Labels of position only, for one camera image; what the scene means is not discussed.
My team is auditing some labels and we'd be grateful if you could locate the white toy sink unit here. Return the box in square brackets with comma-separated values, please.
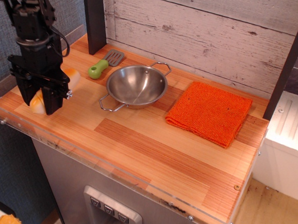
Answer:
[252, 92, 298, 200]

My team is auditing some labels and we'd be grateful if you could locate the orange knitted cloth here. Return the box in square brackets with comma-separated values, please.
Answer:
[166, 82, 253, 149]

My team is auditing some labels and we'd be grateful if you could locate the toy hotdog bun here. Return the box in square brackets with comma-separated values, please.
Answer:
[29, 68, 80, 115]

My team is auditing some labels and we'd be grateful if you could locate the steel two-handled bowl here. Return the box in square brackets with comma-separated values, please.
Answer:
[99, 62, 172, 112]

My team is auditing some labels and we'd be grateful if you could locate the dark frame post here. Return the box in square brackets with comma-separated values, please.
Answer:
[263, 32, 298, 120]
[84, 0, 107, 55]

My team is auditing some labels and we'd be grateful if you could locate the yellow object at corner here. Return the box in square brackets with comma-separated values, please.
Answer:
[0, 214, 22, 224]

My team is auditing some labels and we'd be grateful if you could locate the clear acrylic table guard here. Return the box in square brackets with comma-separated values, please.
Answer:
[0, 94, 241, 224]

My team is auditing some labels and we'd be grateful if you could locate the dark right frame post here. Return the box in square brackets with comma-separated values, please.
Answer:
[263, 32, 298, 120]

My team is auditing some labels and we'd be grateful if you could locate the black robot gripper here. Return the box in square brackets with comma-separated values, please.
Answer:
[8, 43, 72, 115]

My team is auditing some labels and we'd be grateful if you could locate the silver dispenser panel with buttons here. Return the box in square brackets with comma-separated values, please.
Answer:
[84, 185, 143, 224]

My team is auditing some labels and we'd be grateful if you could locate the grey toy fridge cabinet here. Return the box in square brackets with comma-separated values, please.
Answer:
[33, 140, 196, 224]

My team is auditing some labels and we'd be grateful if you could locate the dark left frame post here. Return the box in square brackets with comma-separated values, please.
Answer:
[84, 0, 107, 55]

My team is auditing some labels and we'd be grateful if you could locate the green-handled grey spatula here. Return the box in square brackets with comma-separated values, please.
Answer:
[87, 49, 124, 80]

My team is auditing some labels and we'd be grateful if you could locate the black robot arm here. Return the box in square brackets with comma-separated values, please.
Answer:
[0, 0, 72, 115]

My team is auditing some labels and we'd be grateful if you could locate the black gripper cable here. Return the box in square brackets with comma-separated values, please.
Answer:
[48, 25, 72, 58]

